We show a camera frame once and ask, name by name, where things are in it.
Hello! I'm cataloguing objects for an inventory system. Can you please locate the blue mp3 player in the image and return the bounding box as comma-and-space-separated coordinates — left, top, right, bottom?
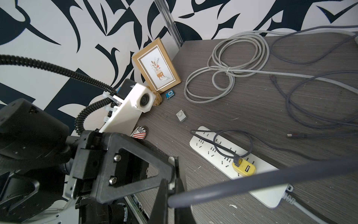
165, 90, 175, 99

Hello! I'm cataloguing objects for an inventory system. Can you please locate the striped snack packet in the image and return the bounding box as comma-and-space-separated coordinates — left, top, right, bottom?
130, 126, 147, 140

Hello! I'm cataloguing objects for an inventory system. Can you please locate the white power strip cord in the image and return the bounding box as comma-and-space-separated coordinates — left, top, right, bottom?
184, 29, 358, 224

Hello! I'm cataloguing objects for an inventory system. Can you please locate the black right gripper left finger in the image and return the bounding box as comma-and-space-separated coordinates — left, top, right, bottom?
148, 179, 169, 224

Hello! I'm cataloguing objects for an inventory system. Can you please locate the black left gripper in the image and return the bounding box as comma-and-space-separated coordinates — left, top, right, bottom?
65, 131, 175, 204

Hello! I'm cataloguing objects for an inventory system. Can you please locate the silver mp3 player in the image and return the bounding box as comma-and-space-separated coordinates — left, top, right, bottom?
176, 110, 187, 122

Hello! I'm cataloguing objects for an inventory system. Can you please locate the yellow USB wall charger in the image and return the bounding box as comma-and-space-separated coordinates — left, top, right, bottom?
232, 158, 256, 177

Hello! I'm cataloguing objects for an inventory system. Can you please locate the white power strip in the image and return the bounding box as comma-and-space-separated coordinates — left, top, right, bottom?
190, 126, 293, 209

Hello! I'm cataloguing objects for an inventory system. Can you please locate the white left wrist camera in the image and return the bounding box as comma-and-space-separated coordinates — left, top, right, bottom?
99, 79, 156, 136

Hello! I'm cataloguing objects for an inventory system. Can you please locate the brown teddy bear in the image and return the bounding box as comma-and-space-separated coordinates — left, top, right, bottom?
147, 86, 163, 106

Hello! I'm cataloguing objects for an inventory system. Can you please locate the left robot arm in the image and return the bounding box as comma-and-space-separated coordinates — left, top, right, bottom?
1, 55, 175, 224

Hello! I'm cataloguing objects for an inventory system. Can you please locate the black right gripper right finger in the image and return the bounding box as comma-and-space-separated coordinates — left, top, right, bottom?
174, 178, 196, 224

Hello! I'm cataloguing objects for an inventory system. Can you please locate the wooden picture frame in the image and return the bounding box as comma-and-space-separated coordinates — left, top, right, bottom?
132, 37, 181, 93

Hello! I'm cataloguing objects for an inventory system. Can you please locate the grey USB cable green charger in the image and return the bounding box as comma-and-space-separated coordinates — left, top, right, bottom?
269, 25, 358, 139

